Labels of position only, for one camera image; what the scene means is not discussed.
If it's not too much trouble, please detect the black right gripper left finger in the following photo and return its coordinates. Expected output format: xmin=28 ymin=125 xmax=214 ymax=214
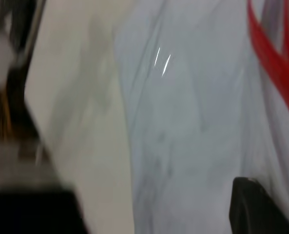
xmin=0 ymin=187 xmax=89 ymax=234

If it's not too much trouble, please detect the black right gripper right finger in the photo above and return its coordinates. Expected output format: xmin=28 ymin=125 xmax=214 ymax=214
xmin=229 ymin=176 xmax=289 ymax=234

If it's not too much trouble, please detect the transparent zip bag red zipper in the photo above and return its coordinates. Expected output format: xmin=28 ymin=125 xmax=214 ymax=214
xmin=112 ymin=0 xmax=289 ymax=234

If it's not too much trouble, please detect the silver metal frame bar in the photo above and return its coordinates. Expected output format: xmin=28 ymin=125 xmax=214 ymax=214
xmin=15 ymin=0 xmax=46 ymax=68

